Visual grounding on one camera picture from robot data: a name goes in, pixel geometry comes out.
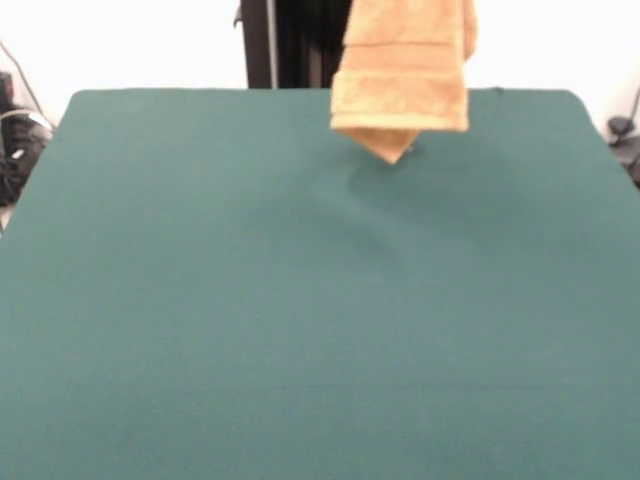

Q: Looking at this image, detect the orange terry towel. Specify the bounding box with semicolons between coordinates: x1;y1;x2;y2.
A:
328;0;480;166

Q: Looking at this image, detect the dark green table cloth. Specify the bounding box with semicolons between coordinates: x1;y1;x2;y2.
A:
0;87;640;480

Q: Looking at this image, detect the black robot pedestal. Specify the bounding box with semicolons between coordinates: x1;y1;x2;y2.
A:
232;0;354;91

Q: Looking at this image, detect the grey cable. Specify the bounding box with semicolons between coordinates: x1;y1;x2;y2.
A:
0;38;56;134

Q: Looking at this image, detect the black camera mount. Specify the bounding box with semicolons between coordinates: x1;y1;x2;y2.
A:
0;69;54;207
606;115;640;190

